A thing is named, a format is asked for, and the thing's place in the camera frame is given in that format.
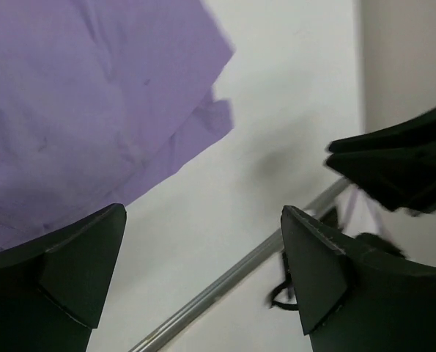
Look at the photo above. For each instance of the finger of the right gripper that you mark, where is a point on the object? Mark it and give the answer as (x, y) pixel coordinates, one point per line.
(395, 166)

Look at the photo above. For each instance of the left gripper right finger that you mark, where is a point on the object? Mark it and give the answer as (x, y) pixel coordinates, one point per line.
(355, 297)

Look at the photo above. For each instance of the aluminium table rail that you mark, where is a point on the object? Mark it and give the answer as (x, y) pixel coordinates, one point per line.
(211, 295)

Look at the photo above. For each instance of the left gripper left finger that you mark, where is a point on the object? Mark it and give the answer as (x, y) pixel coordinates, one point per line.
(53, 289)

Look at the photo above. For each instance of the purple t shirt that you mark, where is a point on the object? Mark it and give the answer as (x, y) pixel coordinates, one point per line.
(100, 101)

